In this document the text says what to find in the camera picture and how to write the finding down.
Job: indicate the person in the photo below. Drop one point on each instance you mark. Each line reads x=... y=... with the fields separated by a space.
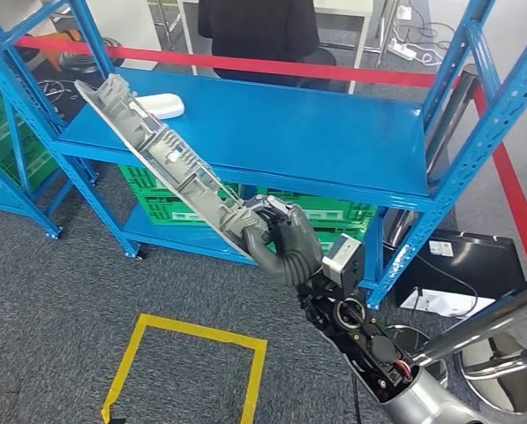
x=258 y=29

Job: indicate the chrome chair base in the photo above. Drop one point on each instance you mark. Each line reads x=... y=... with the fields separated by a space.
x=56 y=90

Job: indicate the black cardboard box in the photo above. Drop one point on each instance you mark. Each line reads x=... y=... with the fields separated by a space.
x=479 y=263

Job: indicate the red barrier belt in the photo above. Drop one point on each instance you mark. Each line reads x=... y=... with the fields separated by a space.
x=510 y=187
x=201 y=60

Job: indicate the black round stool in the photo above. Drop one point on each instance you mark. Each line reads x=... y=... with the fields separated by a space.
x=77 y=61

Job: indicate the orange plastic object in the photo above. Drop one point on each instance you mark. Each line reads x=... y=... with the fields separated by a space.
x=60 y=49

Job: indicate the yellow floor tape square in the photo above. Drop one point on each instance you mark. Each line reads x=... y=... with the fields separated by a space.
x=256 y=374

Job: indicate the chrome table leg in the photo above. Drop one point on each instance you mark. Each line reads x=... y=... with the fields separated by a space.
x=387 y=29

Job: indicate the white power strip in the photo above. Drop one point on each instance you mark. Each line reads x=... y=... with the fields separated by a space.
x=402 y=49
x=403 y=12

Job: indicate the white desk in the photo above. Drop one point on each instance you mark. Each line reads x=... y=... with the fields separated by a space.
x=361 y=35

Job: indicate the grey stanchion post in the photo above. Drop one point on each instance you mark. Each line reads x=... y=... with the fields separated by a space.
x=453 y=117

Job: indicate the chrome stanchion post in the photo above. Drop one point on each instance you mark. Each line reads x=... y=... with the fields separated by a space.
x=501 y=386
x=488 y=322

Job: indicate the grey plastic wheel hubcap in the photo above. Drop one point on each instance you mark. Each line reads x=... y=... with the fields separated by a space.
x=166 y=152

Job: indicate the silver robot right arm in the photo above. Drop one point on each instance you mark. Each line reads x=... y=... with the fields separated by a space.
x=422 y=404

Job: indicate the white cabinet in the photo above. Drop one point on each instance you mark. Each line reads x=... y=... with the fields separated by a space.
x=121 y=29

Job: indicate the white curved plastic part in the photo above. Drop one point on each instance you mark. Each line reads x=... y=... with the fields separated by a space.
x=166 y=106

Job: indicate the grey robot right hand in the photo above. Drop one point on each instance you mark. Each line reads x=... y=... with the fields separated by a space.
x=296 y=240

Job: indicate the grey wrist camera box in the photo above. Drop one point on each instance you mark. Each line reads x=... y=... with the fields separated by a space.
x=344 y=260

